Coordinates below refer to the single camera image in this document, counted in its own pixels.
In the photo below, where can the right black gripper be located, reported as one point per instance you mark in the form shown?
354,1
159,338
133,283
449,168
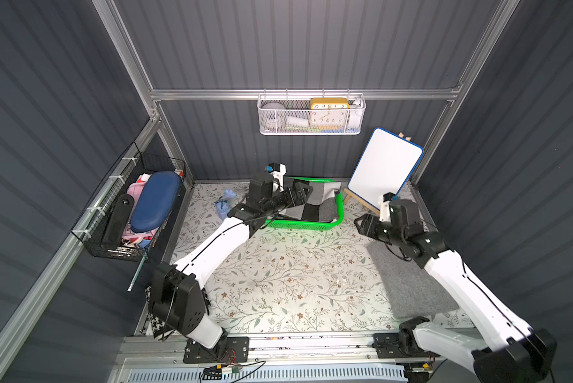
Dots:
367,225

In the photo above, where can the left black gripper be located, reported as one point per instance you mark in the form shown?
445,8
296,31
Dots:
295,194

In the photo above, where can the black white checkered scarf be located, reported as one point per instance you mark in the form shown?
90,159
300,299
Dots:
321,207

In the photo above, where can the grey scarf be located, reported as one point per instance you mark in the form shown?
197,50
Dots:
411,292

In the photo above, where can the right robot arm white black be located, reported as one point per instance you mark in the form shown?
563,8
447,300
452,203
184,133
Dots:
509,349

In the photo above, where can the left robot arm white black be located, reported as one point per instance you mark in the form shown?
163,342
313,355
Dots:
176,295

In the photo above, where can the green plastic basket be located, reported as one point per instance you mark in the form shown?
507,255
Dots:
300,225

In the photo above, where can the pink item in basket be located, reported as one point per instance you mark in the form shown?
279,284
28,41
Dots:
129,237

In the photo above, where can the black remote in basket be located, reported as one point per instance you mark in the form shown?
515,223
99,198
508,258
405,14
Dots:
118,221

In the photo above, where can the houndstooth scarf at edge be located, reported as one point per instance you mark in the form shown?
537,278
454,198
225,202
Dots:
155,326

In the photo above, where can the wooden easel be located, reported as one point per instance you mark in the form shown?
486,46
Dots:
349,195

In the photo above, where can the floral table cloth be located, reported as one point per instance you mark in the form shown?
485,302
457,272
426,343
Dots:
294,281

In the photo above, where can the white tape roll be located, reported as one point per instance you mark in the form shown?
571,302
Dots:
273,116

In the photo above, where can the blue oval case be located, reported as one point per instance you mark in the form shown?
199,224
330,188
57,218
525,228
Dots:
156,201

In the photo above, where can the yellow alarm clock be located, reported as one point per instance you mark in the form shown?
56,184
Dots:
329,112

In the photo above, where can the small whiteboard blue frame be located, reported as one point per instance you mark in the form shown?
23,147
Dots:
386,164

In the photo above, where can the white wire wall basket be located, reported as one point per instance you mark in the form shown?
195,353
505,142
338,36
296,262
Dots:
298,114

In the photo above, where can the black wire side basket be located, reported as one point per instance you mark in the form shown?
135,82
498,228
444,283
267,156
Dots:
91,230

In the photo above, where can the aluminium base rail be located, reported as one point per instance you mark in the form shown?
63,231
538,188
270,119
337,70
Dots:
308,348

